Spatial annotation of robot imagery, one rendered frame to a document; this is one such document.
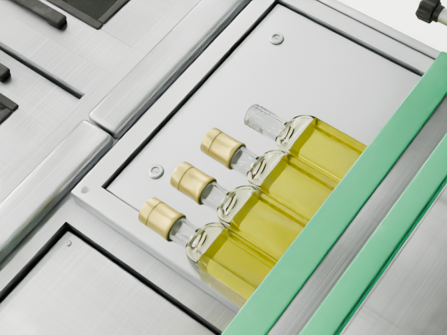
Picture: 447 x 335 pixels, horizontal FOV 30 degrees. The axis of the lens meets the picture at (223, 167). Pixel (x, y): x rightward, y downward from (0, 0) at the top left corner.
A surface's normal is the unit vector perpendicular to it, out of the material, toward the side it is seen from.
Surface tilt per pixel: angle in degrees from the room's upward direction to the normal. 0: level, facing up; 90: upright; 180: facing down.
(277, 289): 90
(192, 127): 90
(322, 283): 90
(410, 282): 90
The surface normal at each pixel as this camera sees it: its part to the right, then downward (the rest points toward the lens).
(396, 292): -0.06, -0.52
